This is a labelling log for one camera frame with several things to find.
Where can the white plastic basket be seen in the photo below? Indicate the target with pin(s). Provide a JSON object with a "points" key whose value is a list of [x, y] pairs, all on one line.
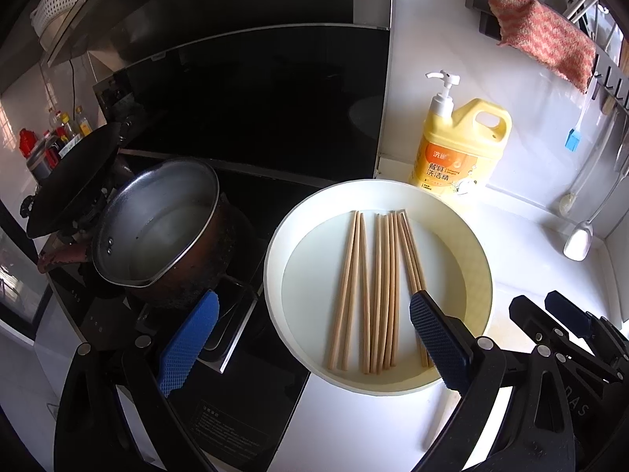
{"points": [[59, 5]]}

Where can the black wok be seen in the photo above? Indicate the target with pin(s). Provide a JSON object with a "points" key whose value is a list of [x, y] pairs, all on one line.
{"points": [[69, 191]]}

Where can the set of wooden chopsticks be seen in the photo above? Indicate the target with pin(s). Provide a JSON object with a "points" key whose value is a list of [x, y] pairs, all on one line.
{"points": [[378, 295]]}

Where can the dark red pot holder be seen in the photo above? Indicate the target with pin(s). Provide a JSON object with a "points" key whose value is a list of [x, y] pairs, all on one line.
{"points": [[59, 260]]}

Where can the pink dishcloth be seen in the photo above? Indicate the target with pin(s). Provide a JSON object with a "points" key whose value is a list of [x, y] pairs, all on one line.
{"points": [[540, 34]]}

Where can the steel spatula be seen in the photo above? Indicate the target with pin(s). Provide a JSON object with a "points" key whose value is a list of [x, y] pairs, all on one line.
{"points": [[577, 246]]}

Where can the white bottle brush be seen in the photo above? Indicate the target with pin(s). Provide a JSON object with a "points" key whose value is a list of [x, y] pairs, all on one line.
{"points": [[566, 203]]}

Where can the black glass cooktop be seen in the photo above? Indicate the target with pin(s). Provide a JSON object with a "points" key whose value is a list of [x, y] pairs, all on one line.
{"points": [[245, 413]]}

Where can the steel saucepan with brown exterior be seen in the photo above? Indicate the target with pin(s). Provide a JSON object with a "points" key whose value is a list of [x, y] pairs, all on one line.
{"points": [[147, 236]]}

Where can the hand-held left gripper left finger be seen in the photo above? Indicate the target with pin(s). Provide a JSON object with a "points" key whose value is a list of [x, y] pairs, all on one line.
{"points": [[189, 344]]}

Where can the yellow cap oil bottle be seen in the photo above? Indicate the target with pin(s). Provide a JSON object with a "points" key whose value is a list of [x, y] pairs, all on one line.
{"points": [[83, 128]]}

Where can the white round bowl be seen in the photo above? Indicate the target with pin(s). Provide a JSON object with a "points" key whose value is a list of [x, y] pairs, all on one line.
{"points": [[314, 275]]}

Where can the yellow dish soap bottle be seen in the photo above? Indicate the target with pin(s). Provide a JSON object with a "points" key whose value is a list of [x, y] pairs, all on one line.
{"points": [[457, 157]]}

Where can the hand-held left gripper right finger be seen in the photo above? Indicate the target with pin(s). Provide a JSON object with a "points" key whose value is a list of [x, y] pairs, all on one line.
{"points": [[437, 344]]}

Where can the clear condiment bottle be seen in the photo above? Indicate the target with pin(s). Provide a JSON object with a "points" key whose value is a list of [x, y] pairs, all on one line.
{"points": [[61, 130]]}

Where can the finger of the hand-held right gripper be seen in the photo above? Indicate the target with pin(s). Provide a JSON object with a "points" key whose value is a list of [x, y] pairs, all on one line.
{"points": [[535, 322], [567, 313]]}

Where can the blue silicone basting brush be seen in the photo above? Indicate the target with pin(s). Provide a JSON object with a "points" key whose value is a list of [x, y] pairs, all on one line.
{"points": [[571, 140]]}

